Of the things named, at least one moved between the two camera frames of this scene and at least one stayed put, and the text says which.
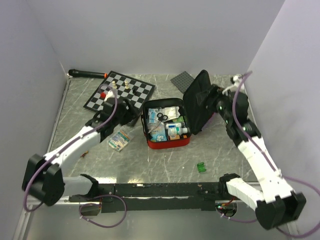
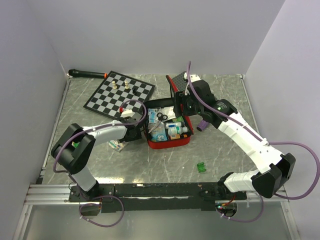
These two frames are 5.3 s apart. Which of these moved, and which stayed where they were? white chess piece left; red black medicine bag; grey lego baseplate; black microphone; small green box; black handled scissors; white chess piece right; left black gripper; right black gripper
Moved: red black medicine bag; right black gripper; left black gripper
Stayed: black microphone; small green box; black handled scissors; white chess piece left; grey lego baseplate; white chess piece right
